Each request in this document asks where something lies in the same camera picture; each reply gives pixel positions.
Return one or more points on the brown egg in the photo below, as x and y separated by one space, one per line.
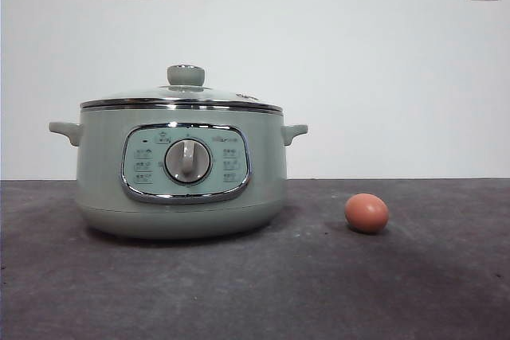
366 212

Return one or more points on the glass lid with green knob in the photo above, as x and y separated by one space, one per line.
185 75

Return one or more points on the pale green electric pot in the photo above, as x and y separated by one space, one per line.
103 165

